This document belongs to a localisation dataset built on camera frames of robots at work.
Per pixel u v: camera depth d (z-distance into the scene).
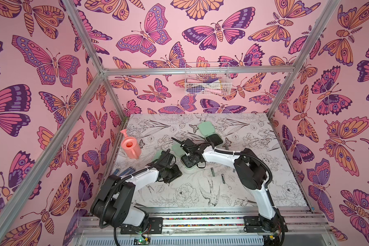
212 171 0.92
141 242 0.72
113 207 0.43
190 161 0.85
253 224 0.73
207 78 0.95
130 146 0.90
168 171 0.78
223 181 0.88
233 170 0.55
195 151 0.73
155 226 0.74
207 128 1.13
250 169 0.54
